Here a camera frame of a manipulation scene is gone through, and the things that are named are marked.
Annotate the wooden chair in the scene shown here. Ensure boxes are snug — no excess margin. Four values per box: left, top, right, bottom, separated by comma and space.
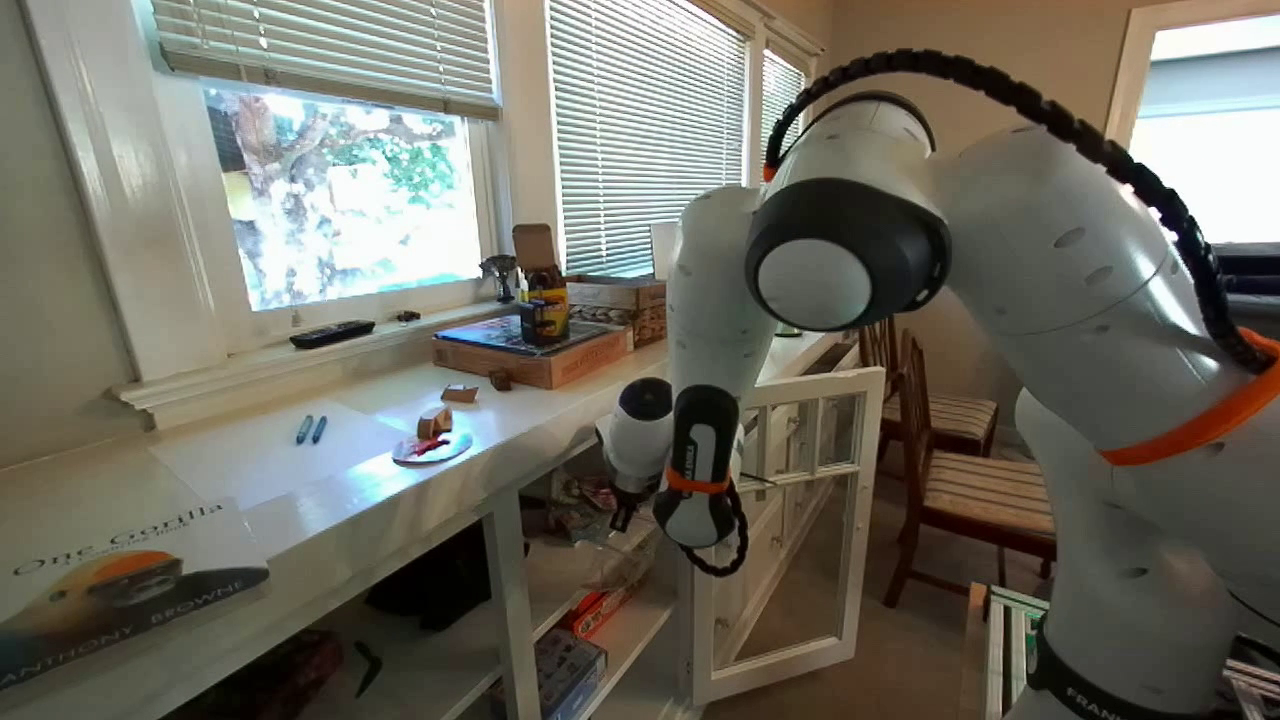
859, 320, 1055, 610

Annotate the small brown item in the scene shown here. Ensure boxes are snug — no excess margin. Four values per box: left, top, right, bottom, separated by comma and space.
441, 386, 481, 406

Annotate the white shelf cabinet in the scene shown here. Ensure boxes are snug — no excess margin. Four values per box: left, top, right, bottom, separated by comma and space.
0, 348, 666, 720

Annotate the black remote on sill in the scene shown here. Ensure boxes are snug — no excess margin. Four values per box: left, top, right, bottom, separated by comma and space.
287, 320, 376, 354

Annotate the brown food on plate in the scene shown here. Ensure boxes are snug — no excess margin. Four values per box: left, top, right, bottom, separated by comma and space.
394, 406, 474, 467

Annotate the blue pen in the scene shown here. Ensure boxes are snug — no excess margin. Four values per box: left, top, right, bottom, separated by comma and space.
291, 416, 329, 450

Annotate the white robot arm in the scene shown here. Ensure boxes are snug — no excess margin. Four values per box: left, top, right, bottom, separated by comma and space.
599, 49, 1280, 720

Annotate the white cabinet door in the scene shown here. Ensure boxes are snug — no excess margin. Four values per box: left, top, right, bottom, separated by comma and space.
681, 370, 886, 709

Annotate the wooden crate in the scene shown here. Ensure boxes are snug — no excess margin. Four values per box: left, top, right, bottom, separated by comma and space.
571, 280, 669, 348

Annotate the window blind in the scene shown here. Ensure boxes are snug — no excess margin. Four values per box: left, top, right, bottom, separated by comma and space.
148, 0, 499, 115

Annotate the crayon box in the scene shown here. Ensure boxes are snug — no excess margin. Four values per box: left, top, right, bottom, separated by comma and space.
527, 270, 570, 348

